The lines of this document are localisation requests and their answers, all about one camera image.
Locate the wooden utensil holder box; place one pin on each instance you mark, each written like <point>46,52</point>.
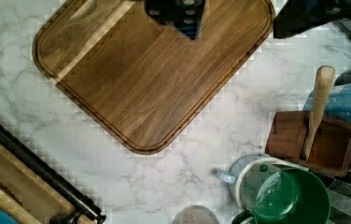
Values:
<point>331,151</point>

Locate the round wooden jar lid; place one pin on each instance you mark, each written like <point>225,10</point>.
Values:
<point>195,214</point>

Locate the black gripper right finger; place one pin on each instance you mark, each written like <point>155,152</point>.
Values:
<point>298,16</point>

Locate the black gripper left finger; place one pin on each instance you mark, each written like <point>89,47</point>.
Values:
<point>185,15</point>

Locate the wooden utensil handle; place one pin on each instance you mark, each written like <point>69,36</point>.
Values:
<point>324,77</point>

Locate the green enamel mug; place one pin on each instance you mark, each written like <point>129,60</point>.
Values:
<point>289,196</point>

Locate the wooden cutting board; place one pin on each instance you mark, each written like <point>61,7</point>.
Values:
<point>141,81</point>

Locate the black drawer handle bar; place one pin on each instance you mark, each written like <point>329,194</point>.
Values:
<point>83,204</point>

